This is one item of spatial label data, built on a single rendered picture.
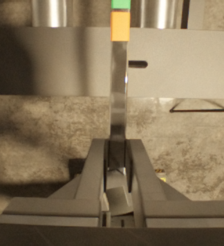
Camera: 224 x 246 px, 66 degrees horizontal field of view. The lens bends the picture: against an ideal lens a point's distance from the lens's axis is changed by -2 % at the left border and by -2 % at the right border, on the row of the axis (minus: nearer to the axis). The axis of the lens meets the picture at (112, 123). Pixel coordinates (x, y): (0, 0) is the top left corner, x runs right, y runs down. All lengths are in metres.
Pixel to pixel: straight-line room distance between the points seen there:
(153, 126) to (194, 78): 1.26
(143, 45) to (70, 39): 0.10
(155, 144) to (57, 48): 1.39
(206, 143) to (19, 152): 1.66
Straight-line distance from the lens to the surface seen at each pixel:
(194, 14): 0.71
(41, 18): 0.55
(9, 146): 1.80
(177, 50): 0.26
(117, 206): 1.46
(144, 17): 0.54
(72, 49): 0.25
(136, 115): 1.46
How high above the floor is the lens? 1.41
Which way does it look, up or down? 74 degrees down
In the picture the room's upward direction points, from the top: 178 degrees counter-clockwise
